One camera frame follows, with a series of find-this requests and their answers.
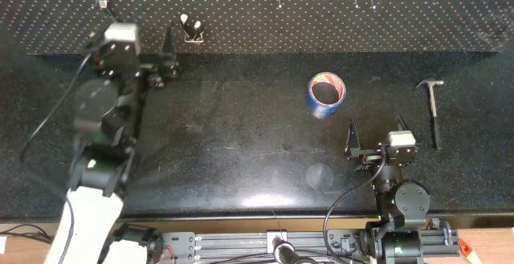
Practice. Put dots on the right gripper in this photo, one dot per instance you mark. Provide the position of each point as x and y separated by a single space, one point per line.
367 154

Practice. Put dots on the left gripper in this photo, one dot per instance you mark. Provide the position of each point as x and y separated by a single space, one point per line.
160 69

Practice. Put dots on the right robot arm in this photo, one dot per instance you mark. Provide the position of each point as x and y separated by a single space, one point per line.
409 204

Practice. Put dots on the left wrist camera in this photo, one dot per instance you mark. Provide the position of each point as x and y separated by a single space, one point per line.
122 35

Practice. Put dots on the black pegboard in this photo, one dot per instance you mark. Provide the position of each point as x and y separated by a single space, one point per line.
281 23

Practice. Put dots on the roll of blue tape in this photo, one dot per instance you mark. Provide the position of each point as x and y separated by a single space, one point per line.
321 107

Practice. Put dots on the white paper tag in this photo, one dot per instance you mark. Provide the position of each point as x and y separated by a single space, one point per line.
2 244

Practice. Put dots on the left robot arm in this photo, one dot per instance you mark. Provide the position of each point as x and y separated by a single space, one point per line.
92 216

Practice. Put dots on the mounting rail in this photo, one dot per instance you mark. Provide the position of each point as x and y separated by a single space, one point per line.
233 244

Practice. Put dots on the hammer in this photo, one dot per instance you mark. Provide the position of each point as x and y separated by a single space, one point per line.
433 103

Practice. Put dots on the wrench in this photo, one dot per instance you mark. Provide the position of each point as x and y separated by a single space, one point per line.
102 3

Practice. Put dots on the red and yellow object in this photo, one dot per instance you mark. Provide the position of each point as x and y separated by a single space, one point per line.
467 251

